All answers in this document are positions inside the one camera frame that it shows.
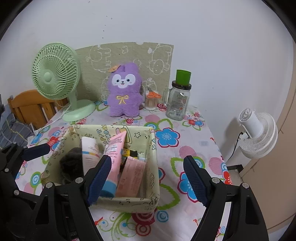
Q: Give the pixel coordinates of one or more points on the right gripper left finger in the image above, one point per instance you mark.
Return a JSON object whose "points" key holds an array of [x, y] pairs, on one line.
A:
{"points": [[62, 212]]}

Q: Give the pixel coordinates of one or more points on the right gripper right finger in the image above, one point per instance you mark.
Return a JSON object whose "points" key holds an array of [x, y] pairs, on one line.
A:
{"points": [[245, 220]]}

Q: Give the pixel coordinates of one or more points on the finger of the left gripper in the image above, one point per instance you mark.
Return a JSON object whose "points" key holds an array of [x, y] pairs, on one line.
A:
{"points": [[35, 152]]}

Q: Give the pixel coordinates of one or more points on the grey scrunchie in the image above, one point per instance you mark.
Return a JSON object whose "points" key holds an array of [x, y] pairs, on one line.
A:
{"points": [[71, 165]]}

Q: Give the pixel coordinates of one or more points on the white cream tube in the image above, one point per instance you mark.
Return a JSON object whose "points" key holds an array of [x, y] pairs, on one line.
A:
{"points": [[92, 152]]}

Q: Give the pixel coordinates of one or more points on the pink sachet packet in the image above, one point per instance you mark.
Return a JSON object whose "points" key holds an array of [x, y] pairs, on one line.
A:
{"points": [[131, 178]]}

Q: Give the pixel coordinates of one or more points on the pink blue cream tube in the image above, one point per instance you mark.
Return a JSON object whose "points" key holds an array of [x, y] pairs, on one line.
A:
{"points": [[114, 151]]}

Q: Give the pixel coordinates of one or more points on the cartoon keychain charm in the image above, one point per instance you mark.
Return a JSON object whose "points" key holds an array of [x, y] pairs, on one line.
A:
{"points": [[125, 153]]}

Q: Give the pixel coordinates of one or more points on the grey plaid pillow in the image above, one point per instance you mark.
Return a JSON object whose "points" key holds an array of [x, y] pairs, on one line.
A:
{"points": [[13, 131]]}

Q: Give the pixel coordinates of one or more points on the wooden chair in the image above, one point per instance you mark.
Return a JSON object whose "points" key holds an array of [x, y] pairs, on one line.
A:
{"points": [[30, 107]]}

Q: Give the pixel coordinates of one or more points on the floral tablecloth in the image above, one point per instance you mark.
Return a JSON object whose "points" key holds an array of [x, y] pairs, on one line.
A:
{"points": [[178, 213]]}

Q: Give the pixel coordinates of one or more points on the green desk fan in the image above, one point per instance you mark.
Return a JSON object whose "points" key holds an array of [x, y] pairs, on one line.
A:
{"points": [[56, 73]]}

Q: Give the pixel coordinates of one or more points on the white circulator fan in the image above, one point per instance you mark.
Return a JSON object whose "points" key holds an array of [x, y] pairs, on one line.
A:
{"points": [[260, 136]]}

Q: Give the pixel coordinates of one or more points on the yellow cartoon fabric box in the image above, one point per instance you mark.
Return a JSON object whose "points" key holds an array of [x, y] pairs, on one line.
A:
{"points": [[139, 138]]}

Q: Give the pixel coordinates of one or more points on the purple plush bunny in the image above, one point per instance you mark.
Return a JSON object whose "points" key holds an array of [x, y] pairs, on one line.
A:
{"points": [[124, 86]]}

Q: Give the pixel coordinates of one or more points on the toothpick jar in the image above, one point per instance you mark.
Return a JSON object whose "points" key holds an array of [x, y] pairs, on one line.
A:
{"points": [[150, 103]]}

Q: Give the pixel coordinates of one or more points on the orange small scissors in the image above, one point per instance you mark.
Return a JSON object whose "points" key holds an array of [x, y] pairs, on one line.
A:
{"points": [[152, 94]]}

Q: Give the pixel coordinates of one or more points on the glass mason jar mug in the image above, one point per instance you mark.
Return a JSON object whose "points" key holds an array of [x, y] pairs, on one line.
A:
{"points": [[176, 100]]}

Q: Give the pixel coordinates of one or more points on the green cartoon mat board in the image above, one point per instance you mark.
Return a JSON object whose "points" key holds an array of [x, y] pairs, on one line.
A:
{"points": [[153, 61]]}

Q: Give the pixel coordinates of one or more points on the green plastic cup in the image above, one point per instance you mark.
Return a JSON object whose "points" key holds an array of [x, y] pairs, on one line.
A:
{"points": [[183, 77]]}

